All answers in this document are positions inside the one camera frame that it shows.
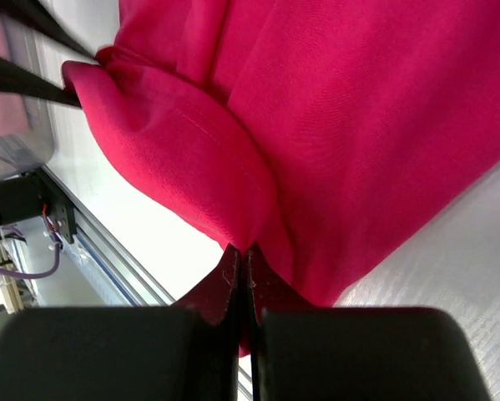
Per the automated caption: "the clear plastic bin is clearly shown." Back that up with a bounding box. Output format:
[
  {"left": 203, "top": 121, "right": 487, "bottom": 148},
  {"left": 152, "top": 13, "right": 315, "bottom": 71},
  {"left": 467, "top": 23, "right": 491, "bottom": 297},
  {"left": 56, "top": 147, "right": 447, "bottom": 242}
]
[{"left": 0, "top": 15, "right": 55, "bottom": 180}]

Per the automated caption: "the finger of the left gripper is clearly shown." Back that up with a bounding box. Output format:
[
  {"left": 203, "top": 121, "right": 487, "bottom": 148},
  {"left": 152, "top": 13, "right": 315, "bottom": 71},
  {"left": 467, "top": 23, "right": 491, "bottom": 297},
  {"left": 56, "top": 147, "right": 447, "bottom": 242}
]
[
  {"left": 0, "top": 57, "right": 81, "bottom": 108},
  {"left": 0, "top": 0, "right": 96, "bottom": 62}
]

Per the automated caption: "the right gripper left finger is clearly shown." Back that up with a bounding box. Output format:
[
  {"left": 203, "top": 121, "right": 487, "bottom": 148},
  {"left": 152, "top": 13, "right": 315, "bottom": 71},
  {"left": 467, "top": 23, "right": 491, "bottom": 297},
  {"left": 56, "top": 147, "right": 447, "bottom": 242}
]
[{"left": 0, "top": 247, "right": 240, "bottom": 400}]

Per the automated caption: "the white slotted cable duct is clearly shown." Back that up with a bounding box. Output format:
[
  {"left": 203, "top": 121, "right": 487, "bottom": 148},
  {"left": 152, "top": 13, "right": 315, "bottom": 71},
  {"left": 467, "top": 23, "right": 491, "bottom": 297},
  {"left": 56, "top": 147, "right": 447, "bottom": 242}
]
[{"left": 5, "top": 236, "right": 132, "bottom": 307}]

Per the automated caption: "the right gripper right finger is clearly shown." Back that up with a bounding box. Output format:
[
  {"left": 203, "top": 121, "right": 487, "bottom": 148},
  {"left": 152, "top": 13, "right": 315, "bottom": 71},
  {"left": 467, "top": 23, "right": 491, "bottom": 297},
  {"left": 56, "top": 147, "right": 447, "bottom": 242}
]
[{"left": 245, "top": 246, "right": 490, "bottom": 400}]

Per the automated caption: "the aluminium mounting rail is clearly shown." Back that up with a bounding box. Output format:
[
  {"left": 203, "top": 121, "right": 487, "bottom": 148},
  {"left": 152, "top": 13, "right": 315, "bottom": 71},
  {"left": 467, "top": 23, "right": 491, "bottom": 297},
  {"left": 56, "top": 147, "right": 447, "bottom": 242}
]
[{"left": 40, "top": 165, "right": 255, "bottom": 401}]

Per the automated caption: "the magenta t shirt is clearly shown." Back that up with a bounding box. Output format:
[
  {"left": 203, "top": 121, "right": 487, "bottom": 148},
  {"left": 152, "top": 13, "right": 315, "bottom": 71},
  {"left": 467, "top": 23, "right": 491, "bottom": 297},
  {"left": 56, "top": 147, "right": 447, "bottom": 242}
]
[{"left": 62, "top": 1, "right": 500, "bottom": 307}]

